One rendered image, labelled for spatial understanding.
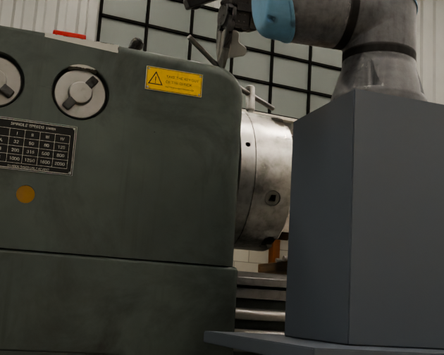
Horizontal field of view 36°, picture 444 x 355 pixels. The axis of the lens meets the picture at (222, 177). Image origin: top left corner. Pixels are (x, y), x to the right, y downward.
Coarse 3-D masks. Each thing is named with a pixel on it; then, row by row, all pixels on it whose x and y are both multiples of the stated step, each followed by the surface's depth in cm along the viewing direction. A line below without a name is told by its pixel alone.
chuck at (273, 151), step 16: (256, 128) 148; (272, 128) 150; (288, 128) 152; (256, 144) 145; (272, 144) 147; (288, 144) 148; (256, 160) 144; (272, 160) 145; (288, 160) 146; (256, 176) 143; (272, 176) 144; (288, 176) 146; (256, 192) 144; (288, 192) 146; (256, 208) 145; (272, 208) 146; (288, 208) 146; (256, 224) 147; (272, 224) 147; (240, 240) 150; (256, 240) 150
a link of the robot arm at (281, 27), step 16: (256, 0) 109; (272, 0) 102; (288, 0) 102; (304, 0) 103; (320, 0) 103; (336, 0) 104; (256, 16) 109; (272, 16) 104; (288, 16) 103; (304, 16) 103; (320, 16) 104; (336, 16) 104; (272, 32) 106; (288, 32) 105; (304, 32) 105; (320, 32) 106; (336, 32) 106
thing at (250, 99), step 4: (248, 88) 166; (252, 88) 166; (252, 92) 166; (248, 96) 165; (252, 96) 165; (248, 100) 165; (252, 100) 165; (248, 104) 165; (252, 104) 165; (248, 108) 165; (252, 108) 165; (248, 112) 165; (252, 112) 165
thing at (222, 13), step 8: (224, 0) 153; (232, 0) 154; (240, 0) 154; (248, 0) 155; (224, 8) 153; (232, 8) 152; (240, 8) 153; (248, 8) 153; (224, 16) 153; (240, 16) 154; (248, 16) 154; (224, 24) 153; (240, 24) 154; (248, 24) 155
